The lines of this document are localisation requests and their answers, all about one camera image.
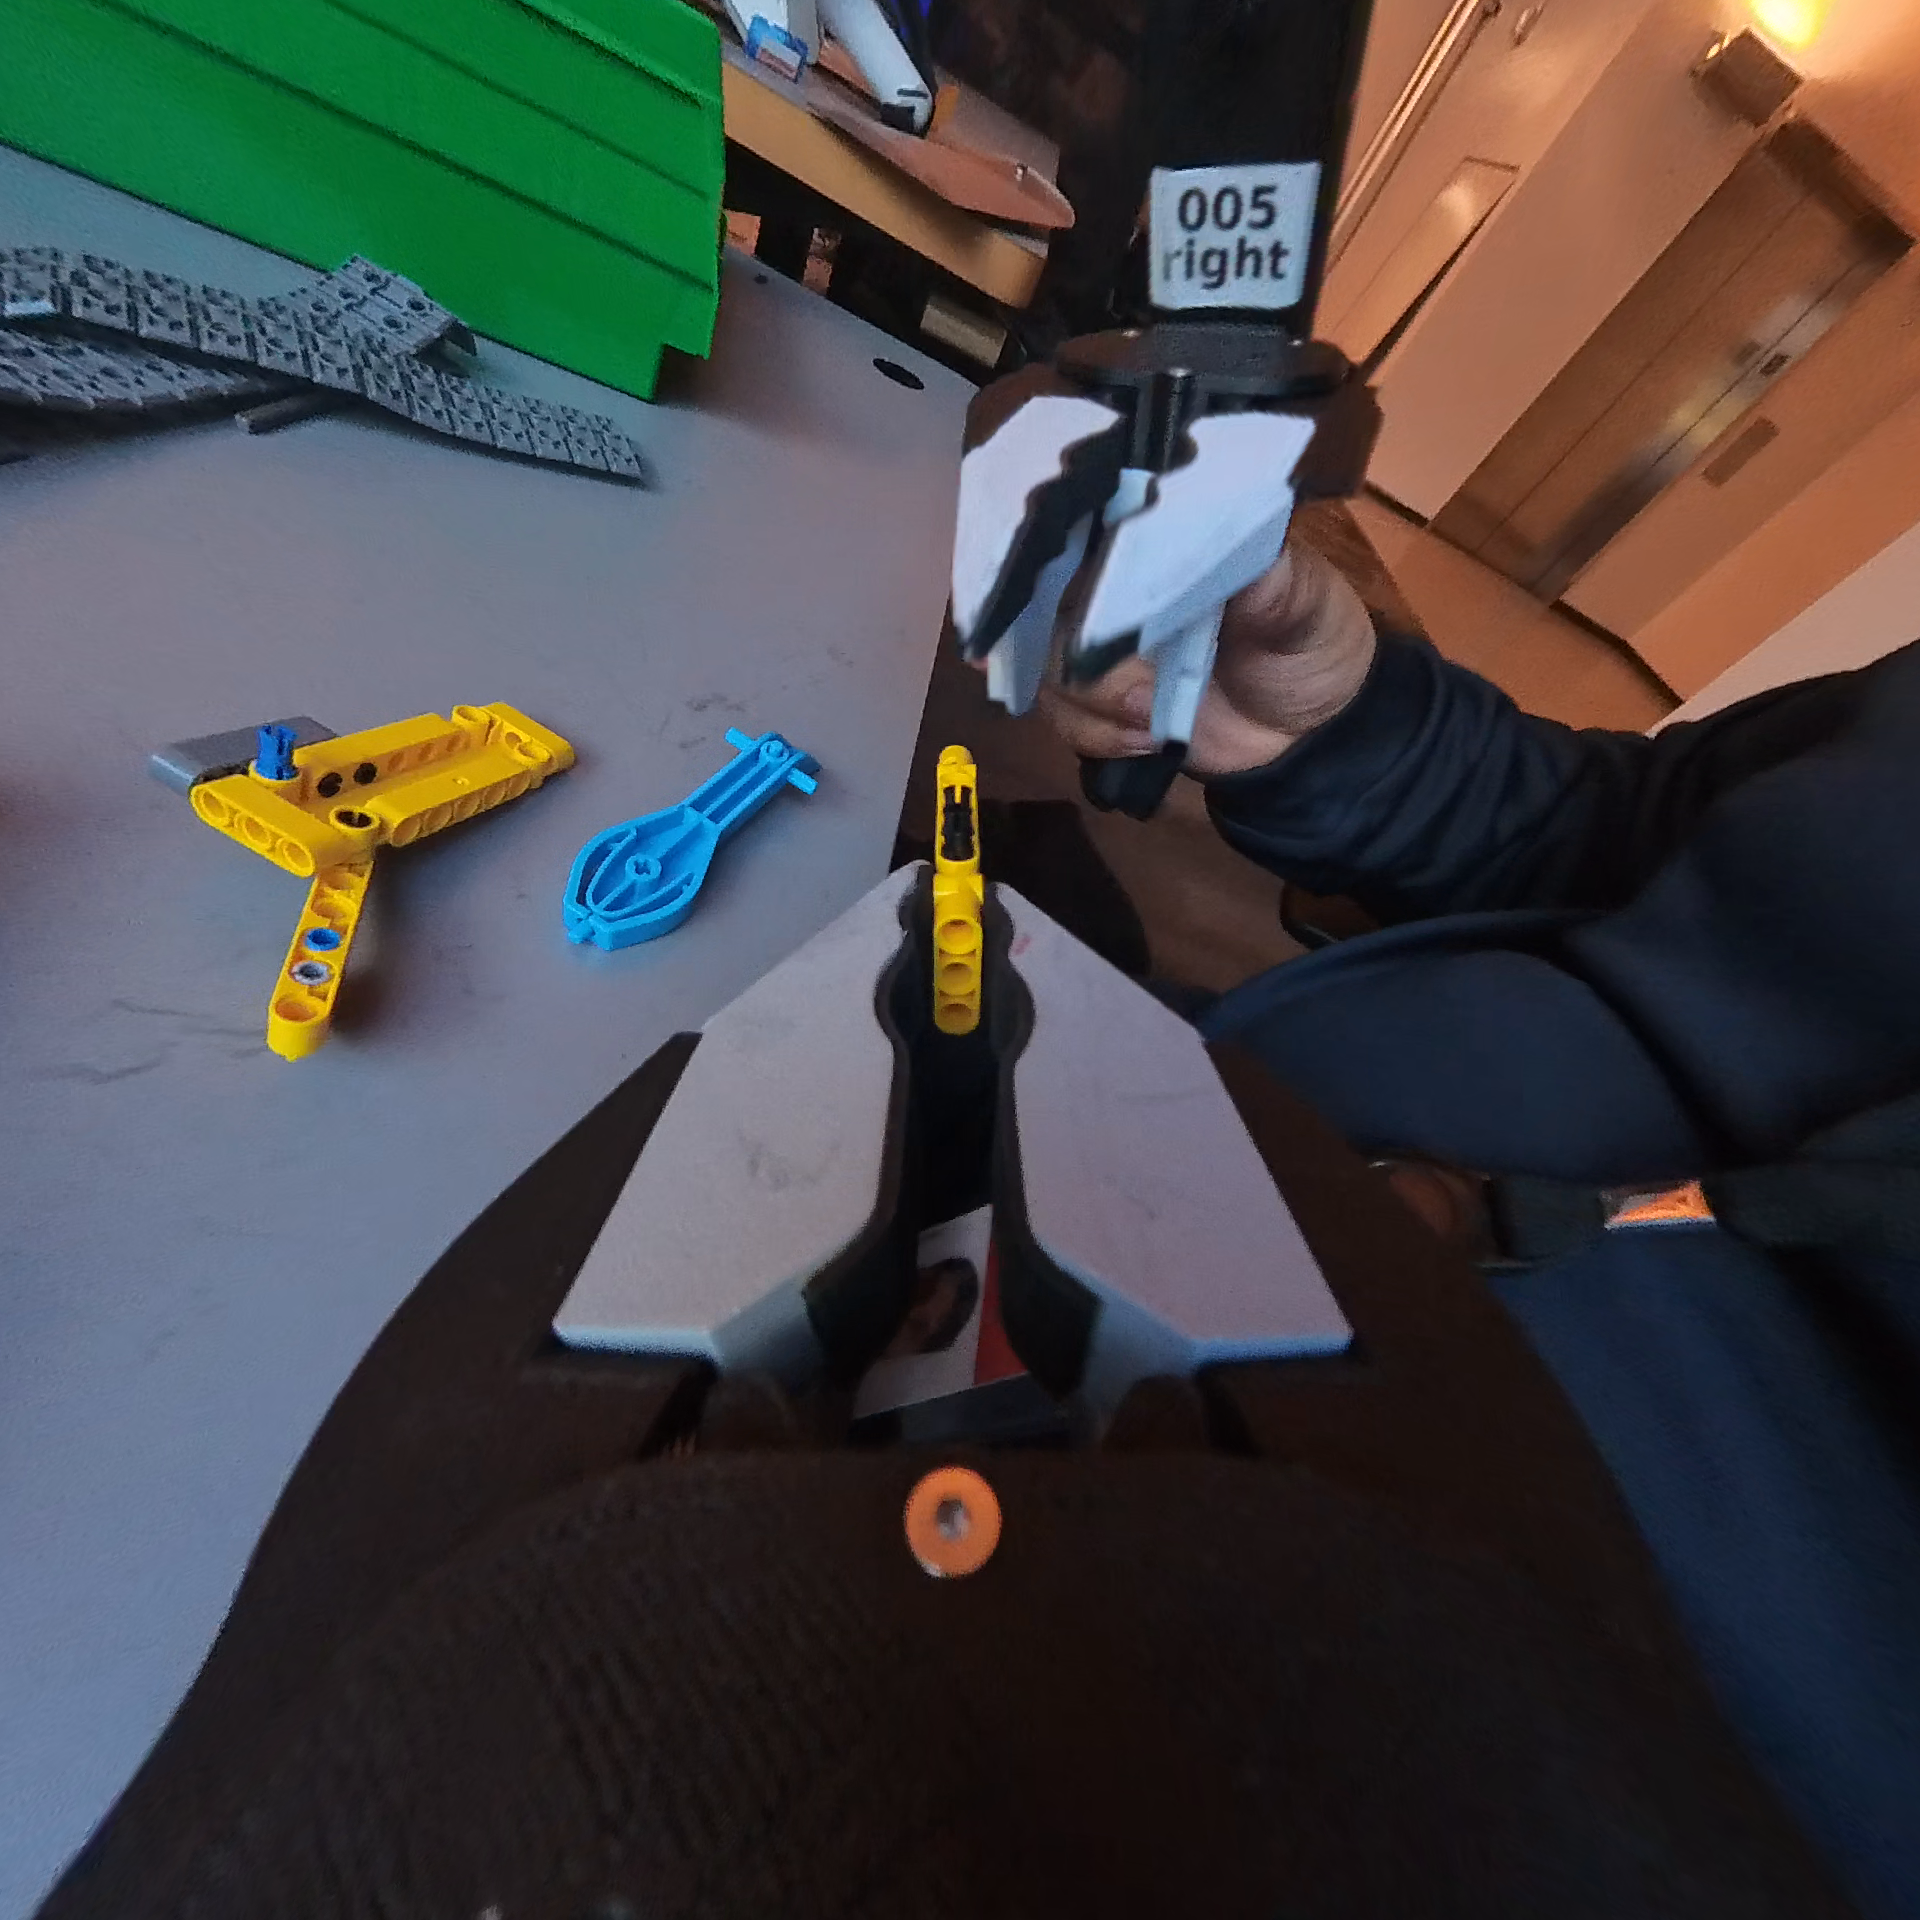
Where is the small grey block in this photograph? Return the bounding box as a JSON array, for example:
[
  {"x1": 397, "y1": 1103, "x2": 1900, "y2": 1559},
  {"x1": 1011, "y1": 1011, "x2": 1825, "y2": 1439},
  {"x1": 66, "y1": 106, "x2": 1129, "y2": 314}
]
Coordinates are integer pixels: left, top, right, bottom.
[{"x1": 150, "y1": 711, "x2": 351, "y2": 800}]

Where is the white plastic object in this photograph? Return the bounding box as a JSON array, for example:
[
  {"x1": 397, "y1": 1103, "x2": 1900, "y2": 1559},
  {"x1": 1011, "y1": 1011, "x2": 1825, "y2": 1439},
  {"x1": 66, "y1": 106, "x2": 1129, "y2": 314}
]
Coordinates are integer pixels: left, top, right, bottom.
[{"x1": 726, "y1": 0, "x2": 943, "y2": 138}]

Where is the metal elevator door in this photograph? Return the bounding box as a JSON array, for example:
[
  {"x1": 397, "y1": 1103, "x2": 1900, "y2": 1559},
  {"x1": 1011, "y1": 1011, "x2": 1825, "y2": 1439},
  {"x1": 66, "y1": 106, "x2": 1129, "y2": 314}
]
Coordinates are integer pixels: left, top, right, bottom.
[{"x1": 1432, "y1": 125, "x2": 1916, "y2": 605}]

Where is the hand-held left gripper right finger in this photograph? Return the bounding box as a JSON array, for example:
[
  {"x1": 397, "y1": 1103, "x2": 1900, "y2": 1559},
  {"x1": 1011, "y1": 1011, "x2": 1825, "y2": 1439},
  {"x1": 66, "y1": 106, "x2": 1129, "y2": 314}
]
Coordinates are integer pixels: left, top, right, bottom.
[{"x1": 978, "y1": 878, "x2": 1356, "y2": 1404}]

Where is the grey toy track strip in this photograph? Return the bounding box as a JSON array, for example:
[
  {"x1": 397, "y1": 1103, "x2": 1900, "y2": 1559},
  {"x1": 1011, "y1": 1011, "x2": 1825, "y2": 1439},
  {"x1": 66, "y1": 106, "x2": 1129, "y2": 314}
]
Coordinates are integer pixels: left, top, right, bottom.
[
  {"x1": 0, "y1": 329, "x2": 648, "y2": 485},
  {"x1": 0, "y1": 246, "x2": 480, "y2": 370}
]

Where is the yellow toy brick beam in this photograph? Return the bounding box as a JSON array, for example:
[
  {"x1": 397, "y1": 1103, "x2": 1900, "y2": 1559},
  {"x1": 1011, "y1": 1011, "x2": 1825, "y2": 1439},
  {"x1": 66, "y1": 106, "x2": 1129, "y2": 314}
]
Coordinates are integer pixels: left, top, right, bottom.
[{"x1": 930, "y1": 744, "x2": 990, "y2": 1035}]

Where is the person's right forearm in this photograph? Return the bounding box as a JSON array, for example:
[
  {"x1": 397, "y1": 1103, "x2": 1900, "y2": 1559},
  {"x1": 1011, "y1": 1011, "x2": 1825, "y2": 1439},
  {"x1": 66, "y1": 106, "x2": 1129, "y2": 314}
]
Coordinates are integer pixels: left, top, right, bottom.
[{"x1": 1205, "y1": 630, "x2": 1920, "y2": 1051}]

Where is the wall lamp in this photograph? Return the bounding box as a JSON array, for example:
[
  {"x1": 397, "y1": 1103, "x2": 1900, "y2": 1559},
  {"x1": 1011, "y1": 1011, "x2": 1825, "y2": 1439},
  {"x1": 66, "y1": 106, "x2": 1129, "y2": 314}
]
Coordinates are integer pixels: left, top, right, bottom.
[{"x1": 1693, "y1": 0, "x2": 1830, "y2": 125}]

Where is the green plastic crate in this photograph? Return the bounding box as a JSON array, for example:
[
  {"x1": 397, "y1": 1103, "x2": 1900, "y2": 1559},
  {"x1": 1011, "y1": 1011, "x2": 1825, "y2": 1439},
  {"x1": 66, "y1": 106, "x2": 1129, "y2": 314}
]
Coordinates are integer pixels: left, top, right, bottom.
[{"x1": 0, "y1": 0, "x2": 728, "y2": 404}]

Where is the person's dark blue clothing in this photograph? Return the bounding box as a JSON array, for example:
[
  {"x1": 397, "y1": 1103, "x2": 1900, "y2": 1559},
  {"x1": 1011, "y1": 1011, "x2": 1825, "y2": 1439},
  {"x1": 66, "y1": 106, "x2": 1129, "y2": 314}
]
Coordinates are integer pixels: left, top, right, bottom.
[{"x1": 1201, "y1": 899, "x2": 1920, "y2": 1920}]

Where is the wooden table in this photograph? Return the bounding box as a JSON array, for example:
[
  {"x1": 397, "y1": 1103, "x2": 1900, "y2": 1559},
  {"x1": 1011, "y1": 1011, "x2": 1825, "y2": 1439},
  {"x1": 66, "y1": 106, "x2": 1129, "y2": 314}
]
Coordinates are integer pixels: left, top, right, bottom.
[{"x1": 721, "y1": 36, "x2": 1081, "y2": 311}]

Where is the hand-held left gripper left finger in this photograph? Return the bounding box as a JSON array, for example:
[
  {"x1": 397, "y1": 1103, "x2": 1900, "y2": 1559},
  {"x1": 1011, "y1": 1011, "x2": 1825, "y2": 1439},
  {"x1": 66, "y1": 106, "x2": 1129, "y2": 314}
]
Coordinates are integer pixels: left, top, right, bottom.
[{"x1": 553, "y1": 859, "x2": 941, "y2": 1381}]

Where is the person's right hand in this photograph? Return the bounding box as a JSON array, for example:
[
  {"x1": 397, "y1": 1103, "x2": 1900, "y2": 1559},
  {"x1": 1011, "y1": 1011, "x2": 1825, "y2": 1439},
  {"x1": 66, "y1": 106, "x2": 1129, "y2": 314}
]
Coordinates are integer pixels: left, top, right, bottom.
[{"x1": 1034, "y1": 509, "x2": 1380, "y2": 781}]

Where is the grey desk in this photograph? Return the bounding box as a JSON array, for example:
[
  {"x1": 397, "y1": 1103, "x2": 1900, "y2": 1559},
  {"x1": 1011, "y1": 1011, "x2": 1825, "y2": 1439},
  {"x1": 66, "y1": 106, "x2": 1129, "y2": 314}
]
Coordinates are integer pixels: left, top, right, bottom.
[{"x1": 0, "y1": 141, "x2": 986, "y2": 1920}]

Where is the yellow toy brick assembly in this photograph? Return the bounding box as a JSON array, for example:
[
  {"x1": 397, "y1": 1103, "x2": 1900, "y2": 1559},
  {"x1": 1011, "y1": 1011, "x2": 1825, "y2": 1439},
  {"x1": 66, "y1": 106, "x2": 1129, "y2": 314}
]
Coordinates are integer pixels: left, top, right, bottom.
[{"x1": 190, "y1": 701, "x2": 578, "y2": 1064}]

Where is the white photo card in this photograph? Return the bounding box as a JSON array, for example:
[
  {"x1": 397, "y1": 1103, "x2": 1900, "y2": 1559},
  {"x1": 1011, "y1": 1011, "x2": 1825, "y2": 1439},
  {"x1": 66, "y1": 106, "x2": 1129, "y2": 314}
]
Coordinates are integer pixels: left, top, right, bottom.
[{"x1": 852, "y1": 1200, "x2": 1041, "y2": 1421}]

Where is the blue plastic toy piece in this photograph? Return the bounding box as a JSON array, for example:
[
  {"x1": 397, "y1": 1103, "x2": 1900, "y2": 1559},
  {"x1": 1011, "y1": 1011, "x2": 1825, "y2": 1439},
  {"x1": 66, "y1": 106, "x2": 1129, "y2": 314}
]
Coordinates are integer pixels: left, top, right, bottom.
[{"x1": 563, "y1": 726, "x2": 825, "y2": 954}]

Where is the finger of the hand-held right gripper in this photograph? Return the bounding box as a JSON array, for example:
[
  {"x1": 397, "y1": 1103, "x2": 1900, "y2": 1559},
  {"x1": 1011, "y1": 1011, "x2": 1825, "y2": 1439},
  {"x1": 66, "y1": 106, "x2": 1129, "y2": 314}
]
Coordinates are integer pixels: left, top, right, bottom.
[
  {"x1": 1064, "y1": 412, "x2": 1321, "y2": 696},
  {"x1": 954, "y1": 391, "x2": 1131, "y2": 715}
]

